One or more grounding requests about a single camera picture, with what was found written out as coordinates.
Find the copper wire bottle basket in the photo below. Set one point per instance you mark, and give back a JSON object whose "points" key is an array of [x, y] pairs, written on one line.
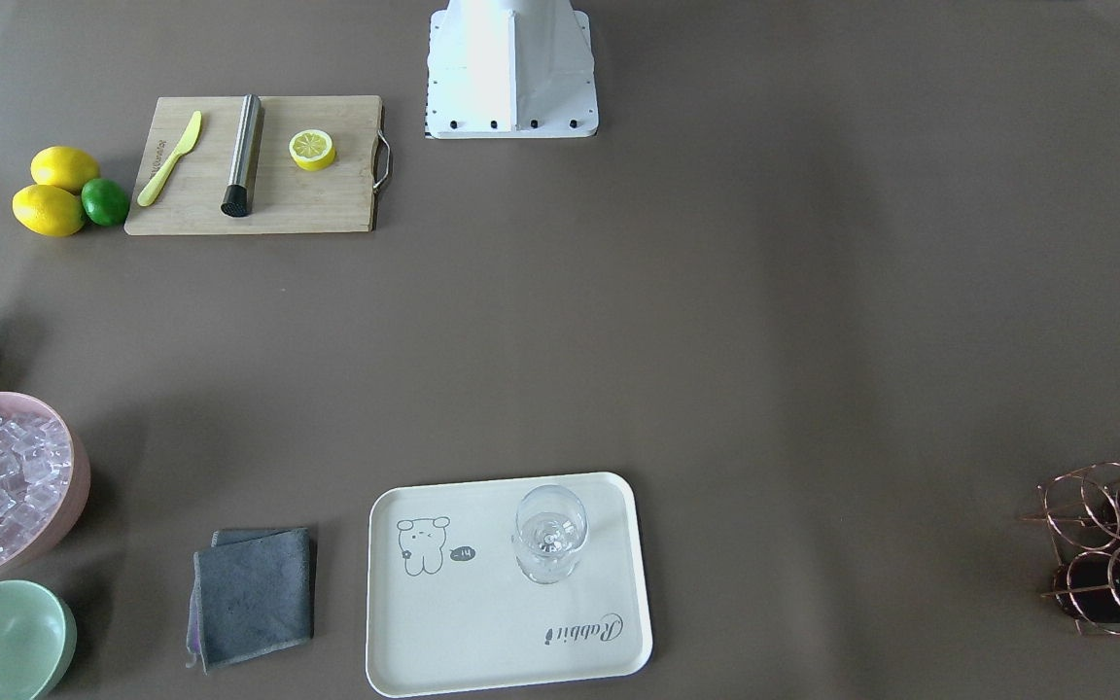
{"points": [[1067, 506]]}

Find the clear wine glass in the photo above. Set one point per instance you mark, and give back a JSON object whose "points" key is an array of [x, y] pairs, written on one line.
{"points": [[550, 531]]}

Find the cream rabbit tray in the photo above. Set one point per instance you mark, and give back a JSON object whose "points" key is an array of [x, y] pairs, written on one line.
{"points": [[449, 609]]}

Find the bamboo cutting board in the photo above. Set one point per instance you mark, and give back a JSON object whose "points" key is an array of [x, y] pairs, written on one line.
{"points": [[285, 199]]}

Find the half lemon slice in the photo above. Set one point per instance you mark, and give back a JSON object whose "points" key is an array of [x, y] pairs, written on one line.
{"points": [[312, 149]]}

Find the steel muddler black tip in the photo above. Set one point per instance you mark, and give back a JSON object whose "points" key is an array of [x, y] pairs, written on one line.
{"points": [[239, 191]]}

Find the grey folded cloth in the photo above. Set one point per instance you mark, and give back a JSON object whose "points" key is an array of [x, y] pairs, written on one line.
{"points": [[252, 595]]}

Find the yellow plastic knife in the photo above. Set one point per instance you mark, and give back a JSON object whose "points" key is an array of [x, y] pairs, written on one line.
{"points": [[185, 144]]}

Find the green lime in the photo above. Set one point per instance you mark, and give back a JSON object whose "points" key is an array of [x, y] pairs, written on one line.
{"points": [[105, 202]]}

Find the yellow lemon far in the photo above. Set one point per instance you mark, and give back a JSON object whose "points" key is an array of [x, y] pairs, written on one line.
{"points": [[65, 167]]}

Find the yellow lemon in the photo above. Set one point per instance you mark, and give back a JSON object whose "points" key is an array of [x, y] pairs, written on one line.
{"points": [[65, 167], [48, 210]]}

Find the yellow lemon near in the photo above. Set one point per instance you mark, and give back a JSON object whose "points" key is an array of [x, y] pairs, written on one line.
{"points": [[48, 210]]}

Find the pink bowl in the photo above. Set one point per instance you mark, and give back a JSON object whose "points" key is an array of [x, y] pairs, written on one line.
{"points": [[77, 494]]}

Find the green bowl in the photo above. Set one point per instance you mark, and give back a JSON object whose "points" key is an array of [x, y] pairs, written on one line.
{"points": [[38, 636]]}

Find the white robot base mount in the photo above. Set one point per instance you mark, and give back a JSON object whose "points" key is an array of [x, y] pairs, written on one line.
{"points": [[510, 70]]}

